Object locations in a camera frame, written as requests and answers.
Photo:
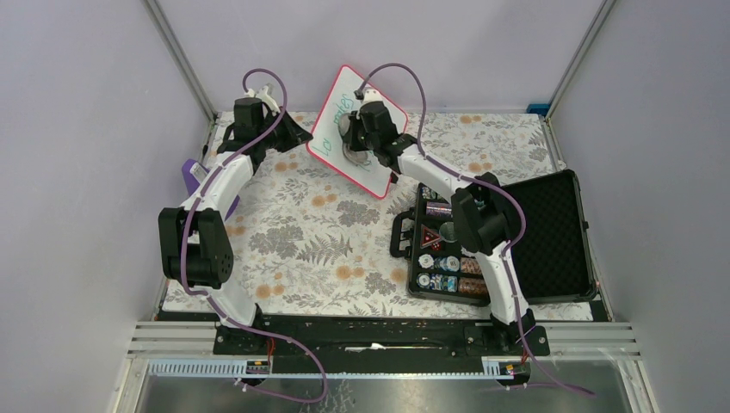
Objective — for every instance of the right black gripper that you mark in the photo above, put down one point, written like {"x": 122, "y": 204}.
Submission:
{"x": 355, "y": 124}

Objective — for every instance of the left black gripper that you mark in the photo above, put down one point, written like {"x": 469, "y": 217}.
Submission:
{"x": 296, "y": 134}

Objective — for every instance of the red-framed whiteboard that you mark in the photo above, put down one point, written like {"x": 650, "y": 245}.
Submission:
{"x": 338, "y": 137}

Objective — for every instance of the translucent silicone sponge eraser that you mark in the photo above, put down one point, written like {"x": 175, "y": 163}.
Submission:
{"x": 352, "y": 133}

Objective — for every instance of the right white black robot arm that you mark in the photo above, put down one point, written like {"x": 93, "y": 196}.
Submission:
{"x": 488, "y": 221}

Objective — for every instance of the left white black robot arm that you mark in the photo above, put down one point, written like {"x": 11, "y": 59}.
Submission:
{"x": 195, "y": 246}

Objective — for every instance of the purple plastic object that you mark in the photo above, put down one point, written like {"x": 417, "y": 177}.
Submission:
{"x": 194, "y": 173}

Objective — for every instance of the floral tablecloth mat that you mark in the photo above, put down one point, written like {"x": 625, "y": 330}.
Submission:
{"x": 306, "y": 240}

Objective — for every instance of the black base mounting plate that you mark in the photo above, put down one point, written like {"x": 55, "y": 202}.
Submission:
{"x": 370, "y": 345}

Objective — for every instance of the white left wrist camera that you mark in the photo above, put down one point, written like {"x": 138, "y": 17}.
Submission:
{"x": 264, "y": 94}

